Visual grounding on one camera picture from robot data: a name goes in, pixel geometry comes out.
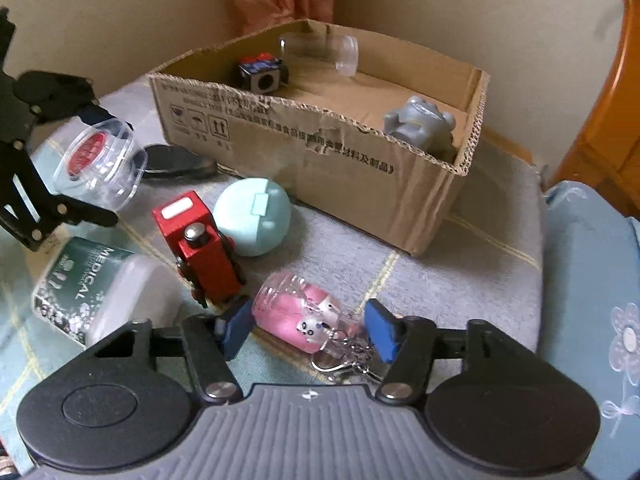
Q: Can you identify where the grey elephant toy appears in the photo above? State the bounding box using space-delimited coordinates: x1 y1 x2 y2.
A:
382 95 457 161

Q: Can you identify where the mint green round case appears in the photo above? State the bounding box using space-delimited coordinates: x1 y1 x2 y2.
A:
212 176 292 259

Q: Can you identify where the clear plastic jar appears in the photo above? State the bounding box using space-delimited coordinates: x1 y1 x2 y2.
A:
277 31 361 77

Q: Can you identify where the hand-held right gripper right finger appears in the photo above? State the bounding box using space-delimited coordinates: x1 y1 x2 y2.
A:
364 298 544 404

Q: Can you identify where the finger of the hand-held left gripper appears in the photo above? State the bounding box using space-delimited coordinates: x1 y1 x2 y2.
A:
0 142 119 254
12 70 121 128

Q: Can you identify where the black round lid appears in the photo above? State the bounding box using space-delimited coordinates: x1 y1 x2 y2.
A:
142 143 219 181

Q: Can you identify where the cardboard box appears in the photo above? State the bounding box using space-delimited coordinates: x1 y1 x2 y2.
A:
147 18 491 257

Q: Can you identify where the red toy train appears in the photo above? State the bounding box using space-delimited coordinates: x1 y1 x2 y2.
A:
152 191 247 309

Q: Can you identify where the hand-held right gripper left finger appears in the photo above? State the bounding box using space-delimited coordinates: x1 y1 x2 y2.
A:
92 296 254 404

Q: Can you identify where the wooden bed headboard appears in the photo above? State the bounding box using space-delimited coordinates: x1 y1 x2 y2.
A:
547 0 640 221

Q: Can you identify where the clear plastic container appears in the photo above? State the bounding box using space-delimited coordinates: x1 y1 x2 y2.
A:
52 116 150 210

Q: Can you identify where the black toy train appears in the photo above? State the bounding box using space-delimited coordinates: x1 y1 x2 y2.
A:
235 51 291 95

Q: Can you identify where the blue floral bed sheet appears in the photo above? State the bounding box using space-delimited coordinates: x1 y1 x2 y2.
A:
537 180 640 480

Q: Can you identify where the pink keychain bottle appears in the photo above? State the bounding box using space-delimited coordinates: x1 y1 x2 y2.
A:
252 270 396 386

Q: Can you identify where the white bottle with green label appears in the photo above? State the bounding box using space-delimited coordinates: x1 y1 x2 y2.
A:
31 236 183 350

